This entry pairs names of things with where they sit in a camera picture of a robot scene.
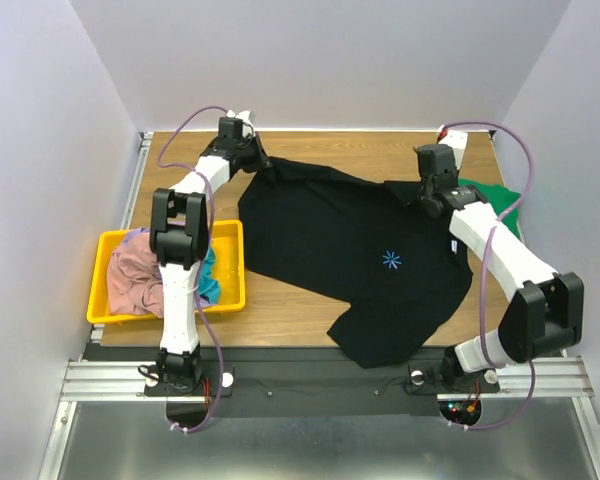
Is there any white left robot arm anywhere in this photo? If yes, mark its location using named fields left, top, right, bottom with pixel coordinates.
left=150, top=110, right=271, bottom=357

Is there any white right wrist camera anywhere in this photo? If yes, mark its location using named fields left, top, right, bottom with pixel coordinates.
left=437, top=126, right=469, bottom=170

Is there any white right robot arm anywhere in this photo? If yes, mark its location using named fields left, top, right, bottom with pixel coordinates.
left=415, top=143, right=584, bottom=390

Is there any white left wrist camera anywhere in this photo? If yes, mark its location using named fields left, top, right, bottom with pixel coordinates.
left=226, top=110, right=254, bottom=125

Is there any teal t shirt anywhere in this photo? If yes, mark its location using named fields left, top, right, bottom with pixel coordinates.
left=197, top=247, right=222, bottom=305

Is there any pink t shirt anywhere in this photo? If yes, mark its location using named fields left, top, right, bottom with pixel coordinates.
left=106, top=233, right=164, bottom=318

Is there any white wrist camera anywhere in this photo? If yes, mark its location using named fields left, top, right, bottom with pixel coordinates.
left=226, top=110, right=254, bottom=125
left=437, top=126, right=469, bottom=170

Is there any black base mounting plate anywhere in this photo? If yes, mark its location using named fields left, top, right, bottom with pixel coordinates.
left=82, top=344, right=501, bottom=419

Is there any black t shirt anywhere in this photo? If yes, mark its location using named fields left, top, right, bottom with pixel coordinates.
left=238, top=158, right=473, bottom=368

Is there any aluminium frame rail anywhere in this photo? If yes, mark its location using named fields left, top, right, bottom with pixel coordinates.
left=61, top=357, right=595, bottom=403

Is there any lavender t shirt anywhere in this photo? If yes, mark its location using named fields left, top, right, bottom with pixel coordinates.
left=121, top=227, right=150, bottom=245

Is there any yellow plastic bin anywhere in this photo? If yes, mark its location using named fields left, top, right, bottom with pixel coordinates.
left=86, top=219, right=246, bottom=324

